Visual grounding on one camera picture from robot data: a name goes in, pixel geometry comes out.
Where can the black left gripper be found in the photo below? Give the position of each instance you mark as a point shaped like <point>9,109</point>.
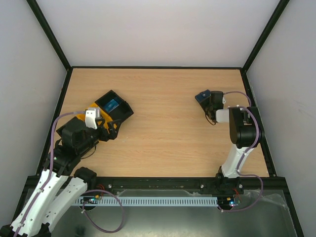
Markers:
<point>112,134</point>

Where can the black front mounting rail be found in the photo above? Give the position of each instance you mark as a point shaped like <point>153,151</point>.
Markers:
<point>158,184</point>

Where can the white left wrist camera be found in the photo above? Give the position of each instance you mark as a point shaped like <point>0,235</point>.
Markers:
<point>91,115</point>

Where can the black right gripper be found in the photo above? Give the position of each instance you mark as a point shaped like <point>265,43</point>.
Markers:
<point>210,105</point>

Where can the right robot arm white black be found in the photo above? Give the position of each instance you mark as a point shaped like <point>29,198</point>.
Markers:
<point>244,131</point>

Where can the black aluminium frame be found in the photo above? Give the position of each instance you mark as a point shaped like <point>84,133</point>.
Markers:
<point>281,6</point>

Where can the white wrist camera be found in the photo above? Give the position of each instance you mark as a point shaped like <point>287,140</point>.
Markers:
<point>222,116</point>
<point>91,115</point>

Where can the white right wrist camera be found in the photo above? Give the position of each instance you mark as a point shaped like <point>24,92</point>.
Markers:
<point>222,116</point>

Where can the blue credit card in bin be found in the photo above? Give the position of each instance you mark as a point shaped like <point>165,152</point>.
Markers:
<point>111,105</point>

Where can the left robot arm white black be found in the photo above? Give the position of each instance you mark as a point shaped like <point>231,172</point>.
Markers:
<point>60,184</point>

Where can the blue leather card holder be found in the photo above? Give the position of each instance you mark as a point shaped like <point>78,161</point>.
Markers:
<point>203,96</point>

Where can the black bin far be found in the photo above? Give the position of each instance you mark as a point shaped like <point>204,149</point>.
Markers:
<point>122,112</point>

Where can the light blue slotted cable duct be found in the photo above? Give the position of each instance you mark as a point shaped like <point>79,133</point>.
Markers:
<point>149,201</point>

